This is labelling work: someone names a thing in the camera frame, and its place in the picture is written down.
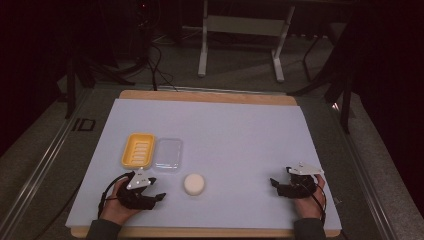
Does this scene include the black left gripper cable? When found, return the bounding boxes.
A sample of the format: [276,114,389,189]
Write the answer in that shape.
[97,171,135,220]

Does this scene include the white foam mat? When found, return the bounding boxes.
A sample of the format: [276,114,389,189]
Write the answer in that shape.
[65,97,343,232]

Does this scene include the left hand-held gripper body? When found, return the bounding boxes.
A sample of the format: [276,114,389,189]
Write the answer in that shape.
[115,167,158,211]

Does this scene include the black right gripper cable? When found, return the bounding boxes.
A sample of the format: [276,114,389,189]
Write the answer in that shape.
[308,181,328,225]

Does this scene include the black metal stand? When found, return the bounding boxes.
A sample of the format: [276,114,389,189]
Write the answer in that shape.
[287,19,355,135]

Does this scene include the person's right hand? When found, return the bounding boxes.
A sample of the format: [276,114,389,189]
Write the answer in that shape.
[293,173,327,220]

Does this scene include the round white soap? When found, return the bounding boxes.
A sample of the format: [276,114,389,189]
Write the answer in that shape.
[182,172,207,197]

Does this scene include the black floor cables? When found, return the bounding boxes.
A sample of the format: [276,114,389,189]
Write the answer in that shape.
[145,42,180,92]

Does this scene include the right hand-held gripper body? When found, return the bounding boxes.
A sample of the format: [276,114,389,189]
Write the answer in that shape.
[276,162,325,200]

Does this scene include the white metal stand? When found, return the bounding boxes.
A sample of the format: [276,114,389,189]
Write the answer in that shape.
[197,0,296,84]

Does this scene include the yellow soap dish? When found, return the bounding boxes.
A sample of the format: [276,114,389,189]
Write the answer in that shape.
[120,132,157,170]

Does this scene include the person's left hand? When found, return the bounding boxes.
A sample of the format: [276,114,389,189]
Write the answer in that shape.
[99,178,142,227]

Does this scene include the aluminium floor rail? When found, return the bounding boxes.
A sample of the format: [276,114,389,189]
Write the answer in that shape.
[329,101,398,240]
[0,87,95,240]

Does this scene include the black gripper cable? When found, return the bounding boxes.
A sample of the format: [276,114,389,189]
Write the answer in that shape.
[308,181,328,225]
[97,171,135,220]

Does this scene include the clear plastic container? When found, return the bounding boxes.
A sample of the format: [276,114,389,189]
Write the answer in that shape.
[152,137,184,174]

